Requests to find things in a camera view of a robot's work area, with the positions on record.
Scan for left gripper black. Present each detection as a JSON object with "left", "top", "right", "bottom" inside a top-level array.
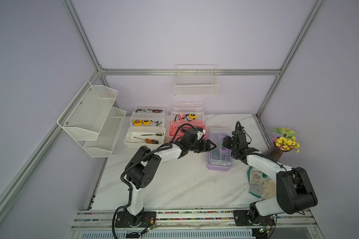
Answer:
[{"left": 188, "top": 139, "right": 216, "bottom": 154}]

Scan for white two-tier mesh shelf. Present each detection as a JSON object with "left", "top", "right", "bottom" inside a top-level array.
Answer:
[{"left": 57, "top": 81, "right": 126, "bottom": 158}]

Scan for white wire wall basket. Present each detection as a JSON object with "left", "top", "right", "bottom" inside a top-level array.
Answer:
[{"left": 174, "top": 64, "right": 219, "bottom": 96}]

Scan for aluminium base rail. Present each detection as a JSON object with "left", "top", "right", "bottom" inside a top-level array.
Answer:
[{"left": 68, "top": 209, "right": 324, "bottom": 239}]

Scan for yellow flowers in vase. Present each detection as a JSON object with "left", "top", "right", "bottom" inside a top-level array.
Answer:
[{"left": 263, "top": 127, "right": 301, "bottom": 161}]

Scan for white toolbox clear lid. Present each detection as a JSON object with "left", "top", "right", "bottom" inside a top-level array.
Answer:
[{"left": 124, "top": 106, "right": 166, "bottom": 149}]

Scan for white green work glove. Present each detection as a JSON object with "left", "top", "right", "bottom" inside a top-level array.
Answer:
[{"left": 247, "top": 166, "right": 276, "bottom": 200}]

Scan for purple toolbox clear lid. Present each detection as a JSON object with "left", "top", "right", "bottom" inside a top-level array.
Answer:
[{"left": 206, "top": 127, "right": 233, "bottom": 171}]

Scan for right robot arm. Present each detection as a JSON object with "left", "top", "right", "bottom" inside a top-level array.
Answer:
[{"left": 223, "top": 121, "right": 318, "bottom": 226}]

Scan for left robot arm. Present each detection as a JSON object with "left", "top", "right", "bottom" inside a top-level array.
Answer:
[{"left": 111, "top": 123, "right": 217, "bottom": 239}]

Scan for orange handled screwdriver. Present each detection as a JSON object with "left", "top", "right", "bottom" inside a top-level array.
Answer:
[{"left": 134, "top": 137, "right": 159, "bottom": 144}]

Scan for yellow tape measure left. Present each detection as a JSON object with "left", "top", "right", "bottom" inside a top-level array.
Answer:
[{"left": 133, "top": 119, "right": 143, "bottom": 126}]

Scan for ratchet wrench red handle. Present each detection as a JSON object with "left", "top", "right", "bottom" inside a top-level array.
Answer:
[{"left": 135, "top": 109, "right": 163, "bottom": 113}]

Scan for pink toolbox clear lid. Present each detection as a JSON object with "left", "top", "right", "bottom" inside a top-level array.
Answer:
[{"left": 169, "top": 102, "right": 206, "bottom": 140}]

